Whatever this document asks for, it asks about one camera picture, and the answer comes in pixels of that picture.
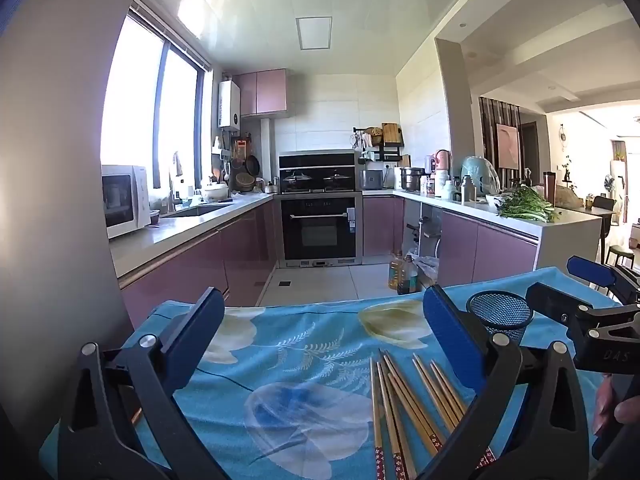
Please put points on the kitchen window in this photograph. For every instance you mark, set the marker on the kitchen window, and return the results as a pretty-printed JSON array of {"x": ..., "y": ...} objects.
[{"x": 130, "y": 110}]

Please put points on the kitchen sink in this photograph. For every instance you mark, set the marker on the kitchen sink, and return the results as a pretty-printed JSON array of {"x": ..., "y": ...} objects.
[{"x": 197, "y": 210}]

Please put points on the black lidded pot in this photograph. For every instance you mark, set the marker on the black lidded pot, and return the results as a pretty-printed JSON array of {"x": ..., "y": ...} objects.
[
  {"x": 336, "y": 178},
  {"x": 296, "y": 178}
]

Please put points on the black frying pan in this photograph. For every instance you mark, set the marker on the black frying pan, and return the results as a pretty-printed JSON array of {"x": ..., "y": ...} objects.
[{"x": 253, "y": 165}]

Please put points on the woven basket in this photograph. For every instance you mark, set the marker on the woven basket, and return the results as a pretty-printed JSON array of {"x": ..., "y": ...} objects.
[{"x": 245, "y": 182}]

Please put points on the steel bottle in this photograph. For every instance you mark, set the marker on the steel bottle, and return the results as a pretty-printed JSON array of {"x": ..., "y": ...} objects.
[{"x": 468, "y": 190}]

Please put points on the black dining chair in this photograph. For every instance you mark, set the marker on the black dining chair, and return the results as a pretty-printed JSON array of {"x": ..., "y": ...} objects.
[{"x": 604, "y": 202}]

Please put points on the dark slatted partition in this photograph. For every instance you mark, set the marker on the dark slatted partition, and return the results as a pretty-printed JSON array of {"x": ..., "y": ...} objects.
[{"x": 487, "y": 130}]

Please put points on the black wall rack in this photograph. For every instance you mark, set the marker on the black wall rack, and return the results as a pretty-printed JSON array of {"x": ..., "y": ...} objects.
[{"x": 385, "y": 145}]

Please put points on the clear plastic bag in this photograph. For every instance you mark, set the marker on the clear plastic bag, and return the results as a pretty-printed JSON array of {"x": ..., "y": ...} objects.
[{"x": 429, "y": 270}]

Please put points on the ceiling light panel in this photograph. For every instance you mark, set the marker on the ceiling light panel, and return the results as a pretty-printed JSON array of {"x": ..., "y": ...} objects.
[{"x": 314, "y": 33}]

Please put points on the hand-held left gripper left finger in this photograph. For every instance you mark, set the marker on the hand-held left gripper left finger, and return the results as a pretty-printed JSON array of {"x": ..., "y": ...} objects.
[{"x": 200, "y": 330}]

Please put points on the bunch of wooden chopsticks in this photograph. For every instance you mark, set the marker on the bunch of wooden chopsticks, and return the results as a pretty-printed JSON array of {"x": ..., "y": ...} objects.
[{"x": 395, "y": 410}]

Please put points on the black built-in oven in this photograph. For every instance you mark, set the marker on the black built-in oven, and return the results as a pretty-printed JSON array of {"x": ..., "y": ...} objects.
[{"x": 320, "y": 230}]

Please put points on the black range hood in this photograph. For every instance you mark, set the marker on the black range hood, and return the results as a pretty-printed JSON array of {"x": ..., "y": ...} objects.
[{"x": 317, "y": 160}]

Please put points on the dark stool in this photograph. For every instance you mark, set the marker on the dark stool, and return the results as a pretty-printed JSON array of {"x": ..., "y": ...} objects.
[{"x": 617, "y": 252}]

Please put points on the yellow oil bottle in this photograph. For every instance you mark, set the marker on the yellow oil bottle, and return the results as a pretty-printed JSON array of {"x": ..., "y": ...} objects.
[{"x": 395, "y": 272}]

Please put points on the blue floral tablecloth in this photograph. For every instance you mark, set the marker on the blue floral tablecloth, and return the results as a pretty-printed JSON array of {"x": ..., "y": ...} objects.
[{"x": 300, "y": 360}]

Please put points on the copper-coloured flat object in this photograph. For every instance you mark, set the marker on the copper-coloured flat object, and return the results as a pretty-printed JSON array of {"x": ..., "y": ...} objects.
[{"x": 136, "y": 416}]

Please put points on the pink kettle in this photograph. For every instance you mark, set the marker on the pink kettle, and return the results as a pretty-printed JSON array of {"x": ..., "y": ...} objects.
[{"x": 442, "y": 160}]

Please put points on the white casserole pot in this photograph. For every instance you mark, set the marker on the white casserole pot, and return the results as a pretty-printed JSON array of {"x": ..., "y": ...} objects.
[{"x": 215, "y": 193}]

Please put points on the dark thermos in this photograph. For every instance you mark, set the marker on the dark thermos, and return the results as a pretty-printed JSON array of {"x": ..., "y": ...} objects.
[{"x": 549, "y": 187}]

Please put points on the small dark cup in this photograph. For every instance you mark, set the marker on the small dark cup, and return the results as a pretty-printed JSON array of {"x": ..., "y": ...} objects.
[{"x": 154, "y": 217}]

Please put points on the pink corner base cabinets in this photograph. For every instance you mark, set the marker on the pink corner base cabinets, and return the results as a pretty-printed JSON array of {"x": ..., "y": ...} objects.
[{"x": 475, "y": 250}]

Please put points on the long pink base cabinets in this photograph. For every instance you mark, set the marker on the long pink base cabinets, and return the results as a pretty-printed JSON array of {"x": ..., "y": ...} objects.
[{"x": 200, "y": 260}]

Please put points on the green leafy vegetables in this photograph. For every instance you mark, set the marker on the green leafy vegetables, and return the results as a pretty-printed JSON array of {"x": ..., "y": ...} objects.
[{"x": 527, "y": 206}]

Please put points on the steel stock pot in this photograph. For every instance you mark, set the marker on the steel stock pot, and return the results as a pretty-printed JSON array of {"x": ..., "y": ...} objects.
[{"x": 412, "y": 179}]

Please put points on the cooking oil bottles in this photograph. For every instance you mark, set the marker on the cooking oil bottles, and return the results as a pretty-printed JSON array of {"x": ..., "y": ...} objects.
[{"x": 408, "y": 277}]

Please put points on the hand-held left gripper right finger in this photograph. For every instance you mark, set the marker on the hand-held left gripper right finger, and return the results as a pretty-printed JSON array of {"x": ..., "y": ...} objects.
[{"x": 450, "y": 330}]

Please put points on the black mesh cup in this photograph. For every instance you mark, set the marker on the black mesh cup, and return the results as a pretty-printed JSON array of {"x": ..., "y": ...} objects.
[{"x": 500, "y": 310}]

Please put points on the pink wall picture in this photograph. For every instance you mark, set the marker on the pink wall picture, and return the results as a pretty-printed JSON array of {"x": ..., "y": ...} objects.
[{"x": 507, "y": 145}]

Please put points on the white microwave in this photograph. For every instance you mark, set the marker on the white microwave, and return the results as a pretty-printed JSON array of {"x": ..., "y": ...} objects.
[{"x": 125, "y": 200}]

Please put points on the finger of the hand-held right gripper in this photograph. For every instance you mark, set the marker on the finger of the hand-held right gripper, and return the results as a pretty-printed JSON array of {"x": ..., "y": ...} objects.
[
  {"x": 550, "y": 300},
  {"x": 590, "y": 270}
]

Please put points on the person's right hand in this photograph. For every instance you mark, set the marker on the person's right hand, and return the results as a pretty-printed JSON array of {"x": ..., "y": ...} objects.
[{"x": 627, "y": 410}]

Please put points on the wall clock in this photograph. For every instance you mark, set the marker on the wall clock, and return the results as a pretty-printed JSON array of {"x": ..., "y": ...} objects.
[{"x": 563, "y": 137}]

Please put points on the white water heater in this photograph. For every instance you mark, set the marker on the white water heater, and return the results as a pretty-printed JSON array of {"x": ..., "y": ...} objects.
[{"x": 229, "y": 105}]

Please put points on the white bottle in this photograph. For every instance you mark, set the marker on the white bottle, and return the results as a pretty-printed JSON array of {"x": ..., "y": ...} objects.
[{"x": 440, "y": 184}]

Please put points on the pink wall cabinet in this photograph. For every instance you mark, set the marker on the pink wall cabinet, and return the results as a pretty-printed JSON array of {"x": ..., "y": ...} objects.
[{"x": 262, "y": 92}]

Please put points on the steel faucet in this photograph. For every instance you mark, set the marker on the steel faucet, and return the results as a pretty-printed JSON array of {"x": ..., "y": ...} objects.
[{"x": 172, "y": 185}]

